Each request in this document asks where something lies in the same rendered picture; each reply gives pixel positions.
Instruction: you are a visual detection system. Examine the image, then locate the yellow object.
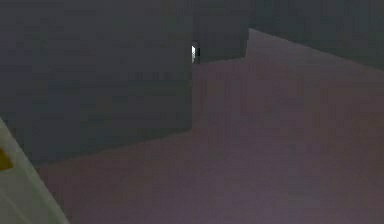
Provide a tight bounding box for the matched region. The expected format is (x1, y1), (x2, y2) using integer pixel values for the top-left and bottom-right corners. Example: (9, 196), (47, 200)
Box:
(0, 146), (15, 172)

